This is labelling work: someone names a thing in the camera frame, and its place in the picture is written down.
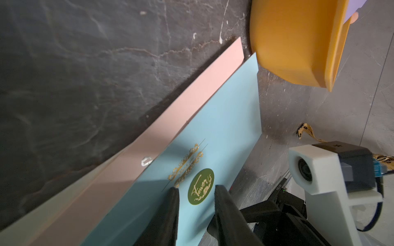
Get yellow plastic storage box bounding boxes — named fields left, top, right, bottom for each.
left=249, top=0, right=350, bottom=91

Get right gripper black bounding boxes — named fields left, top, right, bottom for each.
left=207, top=181, right=329, bottom=246

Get yellow black patterned cloth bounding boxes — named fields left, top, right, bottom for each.
left=296, top=123, right=394, bottom=173

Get cream white envelope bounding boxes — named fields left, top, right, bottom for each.
left=1, top=148, right=127, bottom=246

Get light blue envelope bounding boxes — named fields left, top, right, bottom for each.
left=83, top=54, right=262, bottom=246

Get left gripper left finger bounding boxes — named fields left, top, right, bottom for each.
left=134, top=188, right=180, bottom=246

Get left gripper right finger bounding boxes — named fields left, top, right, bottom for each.
left=214, top=185, right=262, bottom=246

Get pink envelope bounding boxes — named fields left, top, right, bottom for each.
left=30, top=39, right=244, bottom=246

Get purple envelope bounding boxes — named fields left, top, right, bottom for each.
left=344, top=0, right=366, bottom=24

